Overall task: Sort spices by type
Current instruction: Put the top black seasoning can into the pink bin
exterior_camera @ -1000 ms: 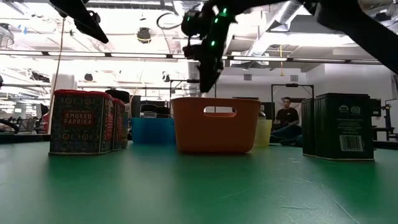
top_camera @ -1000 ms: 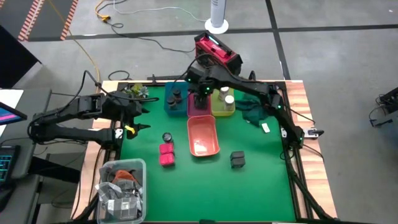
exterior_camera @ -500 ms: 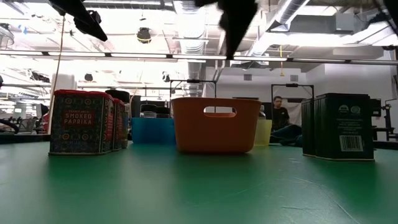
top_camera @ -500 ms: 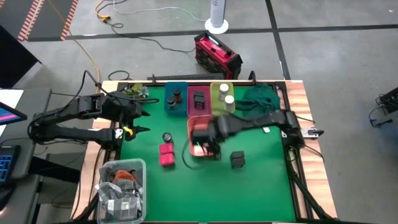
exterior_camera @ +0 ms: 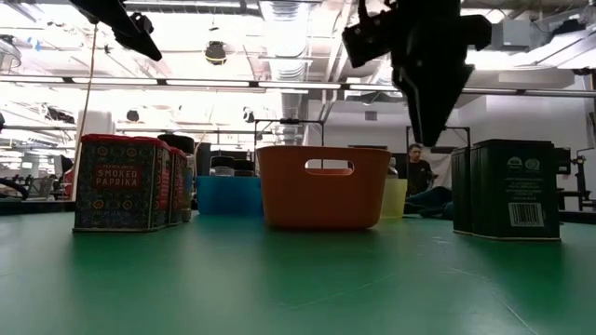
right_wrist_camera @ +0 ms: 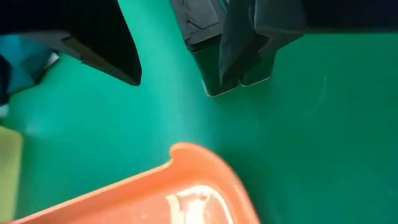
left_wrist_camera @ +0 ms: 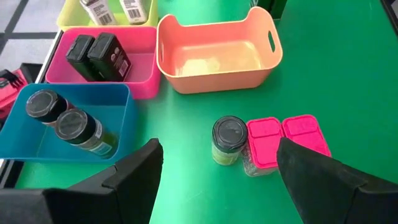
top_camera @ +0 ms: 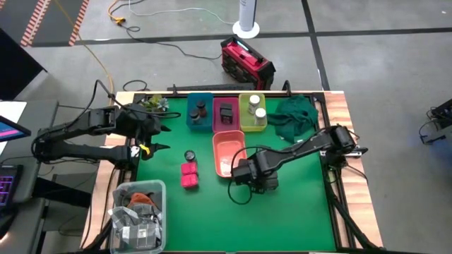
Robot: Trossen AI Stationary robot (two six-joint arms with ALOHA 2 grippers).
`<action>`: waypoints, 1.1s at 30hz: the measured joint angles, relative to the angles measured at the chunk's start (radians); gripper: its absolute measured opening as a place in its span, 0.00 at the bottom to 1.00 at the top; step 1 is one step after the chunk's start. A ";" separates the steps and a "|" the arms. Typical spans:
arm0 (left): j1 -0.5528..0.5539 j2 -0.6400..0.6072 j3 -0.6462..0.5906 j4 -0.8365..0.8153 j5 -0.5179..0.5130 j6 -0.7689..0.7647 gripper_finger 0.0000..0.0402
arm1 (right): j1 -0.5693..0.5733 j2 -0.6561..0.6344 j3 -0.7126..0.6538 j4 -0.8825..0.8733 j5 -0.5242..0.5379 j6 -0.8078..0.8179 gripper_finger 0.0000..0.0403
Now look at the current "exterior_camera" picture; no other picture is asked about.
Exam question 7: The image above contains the pink-lidded smoked paprika tin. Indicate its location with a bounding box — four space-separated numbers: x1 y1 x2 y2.
165 146 188 226
73 133 171 233

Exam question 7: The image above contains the overhead frame bar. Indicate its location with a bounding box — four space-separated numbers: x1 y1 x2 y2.
0 76 596 99

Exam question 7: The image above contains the orange plastic bin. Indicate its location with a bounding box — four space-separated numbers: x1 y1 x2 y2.
256 145 393 231

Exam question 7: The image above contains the black ceiling dome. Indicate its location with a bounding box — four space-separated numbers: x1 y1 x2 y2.
204 40 228 67

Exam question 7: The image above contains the black equipment rig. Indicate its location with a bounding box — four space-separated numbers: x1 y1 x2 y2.
556 146 596 211

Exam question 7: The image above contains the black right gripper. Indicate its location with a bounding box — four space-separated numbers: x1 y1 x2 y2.
393 0 493 148

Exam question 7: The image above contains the hanging beige cable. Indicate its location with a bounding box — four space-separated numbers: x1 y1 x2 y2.
72 22 100 201

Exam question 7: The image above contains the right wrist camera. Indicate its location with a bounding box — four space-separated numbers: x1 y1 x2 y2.
342 11 397 69

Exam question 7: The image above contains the yellow plastic bin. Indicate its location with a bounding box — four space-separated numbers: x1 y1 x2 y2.
380 178 409 220

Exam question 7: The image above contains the dark green cloth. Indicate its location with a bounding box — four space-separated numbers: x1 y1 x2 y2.
402 185 454 221

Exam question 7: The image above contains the person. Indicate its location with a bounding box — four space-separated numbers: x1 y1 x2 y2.
406 142 437 197

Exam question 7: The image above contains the blue plastic bin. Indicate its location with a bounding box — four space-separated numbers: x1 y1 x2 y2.
195 175 264 217

